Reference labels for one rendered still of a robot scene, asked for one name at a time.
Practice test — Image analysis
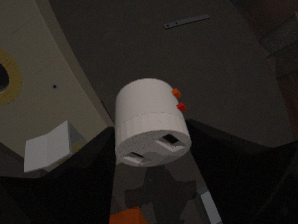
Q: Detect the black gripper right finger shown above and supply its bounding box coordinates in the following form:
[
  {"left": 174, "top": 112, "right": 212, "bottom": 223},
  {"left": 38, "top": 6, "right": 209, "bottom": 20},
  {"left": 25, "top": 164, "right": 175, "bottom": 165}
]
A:
[{"left": 185, "top": 119, "right": 298, "bottom": 224}]

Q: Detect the white cylinder with two slots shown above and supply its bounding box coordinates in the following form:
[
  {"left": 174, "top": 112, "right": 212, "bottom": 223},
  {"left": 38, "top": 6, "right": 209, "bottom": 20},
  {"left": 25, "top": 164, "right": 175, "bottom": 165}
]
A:
[{"left": 114, "top": 79, "right": 192, "bottom": 168}]

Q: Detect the grey square tray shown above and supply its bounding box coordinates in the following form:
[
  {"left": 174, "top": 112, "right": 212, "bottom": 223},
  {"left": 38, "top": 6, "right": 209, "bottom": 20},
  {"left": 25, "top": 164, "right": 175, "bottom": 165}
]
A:
[{"left": 197, "top": 185, "right": 223, "bottom": 224}]

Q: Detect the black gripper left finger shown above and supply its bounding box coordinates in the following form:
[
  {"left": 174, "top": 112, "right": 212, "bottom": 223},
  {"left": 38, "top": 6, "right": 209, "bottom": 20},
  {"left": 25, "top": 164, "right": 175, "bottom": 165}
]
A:
[{"left": 0, "top": 125, "right": 117, "bottom": 224}]

